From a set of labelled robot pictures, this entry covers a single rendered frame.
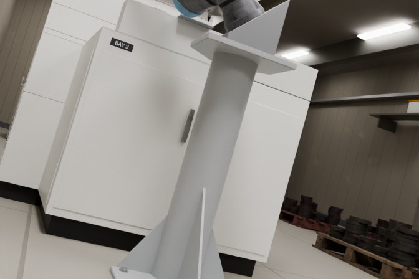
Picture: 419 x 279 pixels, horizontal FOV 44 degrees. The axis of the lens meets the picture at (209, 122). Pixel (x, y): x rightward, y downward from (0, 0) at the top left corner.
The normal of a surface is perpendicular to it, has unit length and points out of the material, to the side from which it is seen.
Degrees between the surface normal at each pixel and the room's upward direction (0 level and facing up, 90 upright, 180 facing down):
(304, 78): 90
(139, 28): 90
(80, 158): 90
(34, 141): 90
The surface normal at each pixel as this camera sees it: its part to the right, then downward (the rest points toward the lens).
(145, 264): 0.30, 0.00
